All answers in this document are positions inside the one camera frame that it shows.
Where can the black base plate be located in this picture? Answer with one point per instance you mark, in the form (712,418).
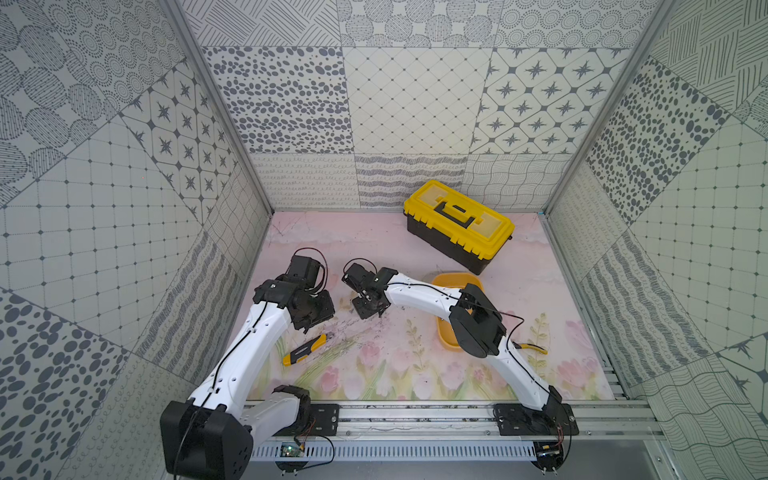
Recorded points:
(315,420)
(516,420)

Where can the yellow handled pliers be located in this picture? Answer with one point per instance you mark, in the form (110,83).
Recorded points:
(530,346)

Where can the aluminium mounting rail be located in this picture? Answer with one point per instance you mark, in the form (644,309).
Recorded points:
(476,420)

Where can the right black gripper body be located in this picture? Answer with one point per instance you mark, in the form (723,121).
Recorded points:
(364,308)

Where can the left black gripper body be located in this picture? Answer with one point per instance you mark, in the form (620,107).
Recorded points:
(314,311)

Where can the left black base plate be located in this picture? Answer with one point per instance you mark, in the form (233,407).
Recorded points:
(315,420)

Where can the white slotted cable duct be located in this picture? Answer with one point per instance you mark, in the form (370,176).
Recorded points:
(319,450)

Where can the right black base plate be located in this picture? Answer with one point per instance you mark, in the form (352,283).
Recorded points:
(516,420)

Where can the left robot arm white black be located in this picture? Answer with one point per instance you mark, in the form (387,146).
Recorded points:
(211,435)

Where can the yellow black utility knife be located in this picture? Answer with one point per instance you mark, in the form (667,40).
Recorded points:
(301,352)

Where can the yellow black toolbox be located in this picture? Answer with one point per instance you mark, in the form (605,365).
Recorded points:
(459,227)

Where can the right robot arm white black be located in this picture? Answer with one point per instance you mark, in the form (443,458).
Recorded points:
(477,325)

